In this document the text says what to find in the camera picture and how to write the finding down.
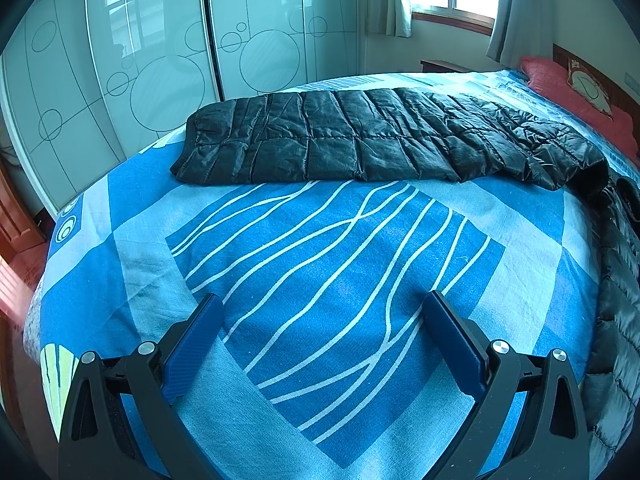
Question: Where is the black quilted down jacket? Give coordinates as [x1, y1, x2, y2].
[171, 88, 639, 479]

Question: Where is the reddish wooden door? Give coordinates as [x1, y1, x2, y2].
[1, 165, 48, 326]

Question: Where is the blue patterned bed sheet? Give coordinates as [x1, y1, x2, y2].
[34, 70, 628, 479]

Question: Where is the red pillow with print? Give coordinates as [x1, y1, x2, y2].
[521, 56, 639, 167]

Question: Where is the dark wooden headboard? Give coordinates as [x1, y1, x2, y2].
[553, 44, 639, 127]

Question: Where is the dark wooden nightstand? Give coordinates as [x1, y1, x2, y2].
[420, 60, 470, 73]

